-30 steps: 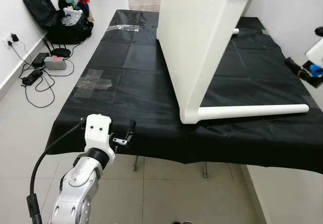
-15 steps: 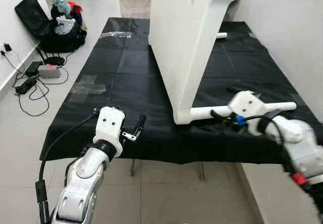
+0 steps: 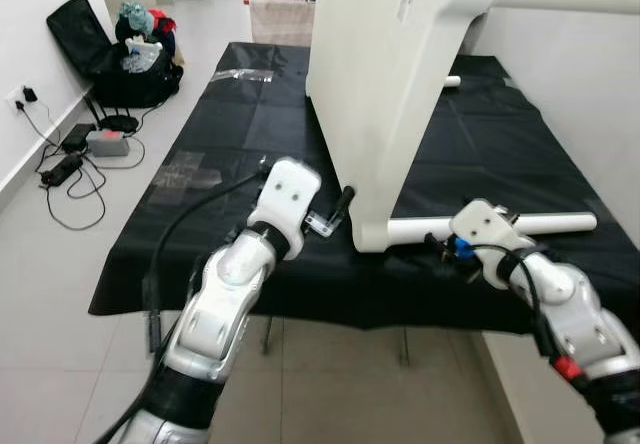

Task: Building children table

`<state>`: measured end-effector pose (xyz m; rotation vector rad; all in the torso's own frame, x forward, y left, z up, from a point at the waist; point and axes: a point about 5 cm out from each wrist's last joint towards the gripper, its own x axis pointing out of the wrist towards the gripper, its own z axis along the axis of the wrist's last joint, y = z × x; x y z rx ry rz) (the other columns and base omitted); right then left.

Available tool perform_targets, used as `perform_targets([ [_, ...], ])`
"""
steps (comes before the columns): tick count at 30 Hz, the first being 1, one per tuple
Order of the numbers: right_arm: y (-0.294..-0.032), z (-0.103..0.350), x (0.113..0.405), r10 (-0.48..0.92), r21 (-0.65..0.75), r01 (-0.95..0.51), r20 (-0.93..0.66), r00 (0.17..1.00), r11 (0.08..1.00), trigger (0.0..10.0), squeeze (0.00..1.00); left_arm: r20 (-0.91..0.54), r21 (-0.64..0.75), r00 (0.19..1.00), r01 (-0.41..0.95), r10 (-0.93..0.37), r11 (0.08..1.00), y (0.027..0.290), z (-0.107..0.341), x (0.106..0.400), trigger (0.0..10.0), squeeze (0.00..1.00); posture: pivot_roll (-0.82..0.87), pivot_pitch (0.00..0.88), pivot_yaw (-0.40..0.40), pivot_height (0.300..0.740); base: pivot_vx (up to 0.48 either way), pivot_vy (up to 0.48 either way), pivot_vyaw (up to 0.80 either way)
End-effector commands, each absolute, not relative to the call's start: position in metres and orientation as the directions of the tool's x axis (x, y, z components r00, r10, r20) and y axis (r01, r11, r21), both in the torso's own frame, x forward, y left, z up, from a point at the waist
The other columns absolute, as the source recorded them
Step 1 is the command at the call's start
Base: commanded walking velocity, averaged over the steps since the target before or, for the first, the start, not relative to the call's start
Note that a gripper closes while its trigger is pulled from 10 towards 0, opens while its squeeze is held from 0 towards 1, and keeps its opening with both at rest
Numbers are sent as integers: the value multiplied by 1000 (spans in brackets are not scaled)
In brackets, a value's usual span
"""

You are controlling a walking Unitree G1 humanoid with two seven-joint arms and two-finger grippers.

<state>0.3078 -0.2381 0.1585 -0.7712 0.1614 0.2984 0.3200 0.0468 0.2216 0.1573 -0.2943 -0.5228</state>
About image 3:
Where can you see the clear tape small patch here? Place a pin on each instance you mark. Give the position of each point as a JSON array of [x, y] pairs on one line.
[[510, 82]]

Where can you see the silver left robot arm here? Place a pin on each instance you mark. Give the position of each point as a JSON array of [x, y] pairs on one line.
[[210, 314]]

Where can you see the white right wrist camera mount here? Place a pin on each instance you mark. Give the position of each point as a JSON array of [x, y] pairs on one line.
[[490, 229]]

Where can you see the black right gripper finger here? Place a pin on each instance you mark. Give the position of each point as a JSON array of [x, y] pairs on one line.
[[508, 214]]

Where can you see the grey box red label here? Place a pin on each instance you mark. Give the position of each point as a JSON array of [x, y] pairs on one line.
[[108, 144]]

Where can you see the white plastic table top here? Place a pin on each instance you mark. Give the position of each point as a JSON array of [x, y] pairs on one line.
[[380, 84]]

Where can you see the black open duffel bag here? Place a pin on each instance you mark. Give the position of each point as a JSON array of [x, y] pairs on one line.
[[140, 86]]

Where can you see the teal plush toy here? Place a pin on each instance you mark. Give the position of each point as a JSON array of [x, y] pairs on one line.
[[135, 16]]

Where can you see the black wall plug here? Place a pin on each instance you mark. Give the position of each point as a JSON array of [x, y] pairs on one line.
[[28, 94]]

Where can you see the clear plastic wrap bundle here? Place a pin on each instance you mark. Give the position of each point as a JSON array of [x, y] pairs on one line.
[[145, 54]]

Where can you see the clear tape strip patch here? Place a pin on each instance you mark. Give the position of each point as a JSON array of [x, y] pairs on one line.
[[245, 74]]

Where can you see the black table cloth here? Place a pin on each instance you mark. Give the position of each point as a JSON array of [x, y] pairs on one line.
[[250, 144]]

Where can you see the red cloth item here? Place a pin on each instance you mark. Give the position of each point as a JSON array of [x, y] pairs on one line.
[[165, 19]]

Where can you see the clear tape cross patch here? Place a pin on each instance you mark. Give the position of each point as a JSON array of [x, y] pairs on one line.
[[190, 172]]

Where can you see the beige cloth cover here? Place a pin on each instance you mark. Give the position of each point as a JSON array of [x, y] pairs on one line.
[[280, 19]]

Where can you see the black power adapter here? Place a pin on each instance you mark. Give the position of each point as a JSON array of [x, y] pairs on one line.
[[78, 136]]

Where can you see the black power strip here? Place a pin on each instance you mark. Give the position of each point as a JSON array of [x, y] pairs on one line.
[[62, 169]]

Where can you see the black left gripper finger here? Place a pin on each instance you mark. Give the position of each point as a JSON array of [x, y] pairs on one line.
[[344, 204]]

